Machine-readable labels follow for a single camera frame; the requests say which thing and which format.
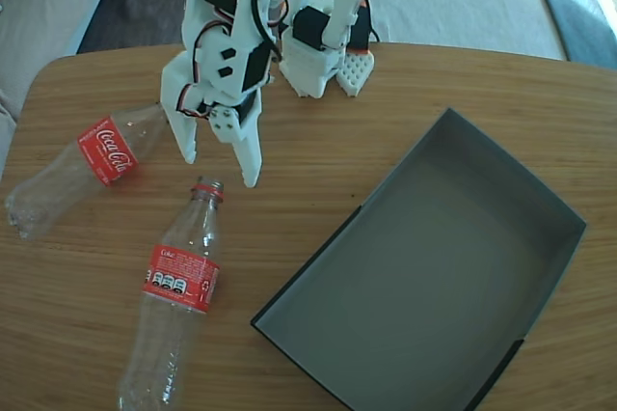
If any clear bottle black seals label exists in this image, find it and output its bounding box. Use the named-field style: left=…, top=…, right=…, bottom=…
left=117, top=176, right=227, bottom=411

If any grey cardboard box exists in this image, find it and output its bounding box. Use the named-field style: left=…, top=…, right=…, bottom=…
left=250, top=107, right=588, bottom=411

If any clear bottle script logo label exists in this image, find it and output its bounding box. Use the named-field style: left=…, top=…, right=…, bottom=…
left=4, top=101, right=168, bottom=242

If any blue blanket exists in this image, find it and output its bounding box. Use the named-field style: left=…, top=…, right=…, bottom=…
left=523, top=0, right=617, bottom=69

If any orange black clamp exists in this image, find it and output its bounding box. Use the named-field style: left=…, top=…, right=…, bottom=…
left=347, top=0, right=375, bottom=56

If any beige sofa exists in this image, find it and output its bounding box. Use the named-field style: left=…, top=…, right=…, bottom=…
left=0, top=0, right=124, bottom=161

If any black camera cable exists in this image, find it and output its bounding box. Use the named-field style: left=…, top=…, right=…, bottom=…
left=249, top=0, right=283, bottom=64

